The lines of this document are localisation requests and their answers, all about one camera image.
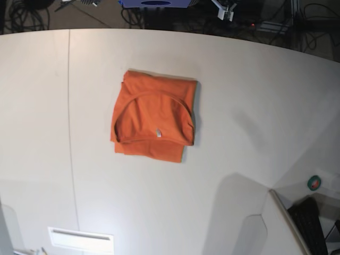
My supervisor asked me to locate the orange t-shirt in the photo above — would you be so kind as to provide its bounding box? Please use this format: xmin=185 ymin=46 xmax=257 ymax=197
xmin=110 ymin=71 xmax=197 ymax=163

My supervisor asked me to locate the blue box with oval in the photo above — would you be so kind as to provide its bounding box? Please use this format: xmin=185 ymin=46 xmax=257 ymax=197
xmin=119 ymin=0 xmax=191 ymax=8

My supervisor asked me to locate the green tape roll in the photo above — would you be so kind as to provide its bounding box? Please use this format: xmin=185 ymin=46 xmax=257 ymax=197
xmin=307 ymin=175 xmax=322 ymax=191

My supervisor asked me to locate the black keyboard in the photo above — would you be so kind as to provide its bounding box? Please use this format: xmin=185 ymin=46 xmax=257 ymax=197
xmin=288 ymin=197 xmax=328 ymax=255

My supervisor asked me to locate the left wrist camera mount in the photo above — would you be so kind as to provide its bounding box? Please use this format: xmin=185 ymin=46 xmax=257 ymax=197
xmin=211 ymin=0 xmax=238 ymax=22

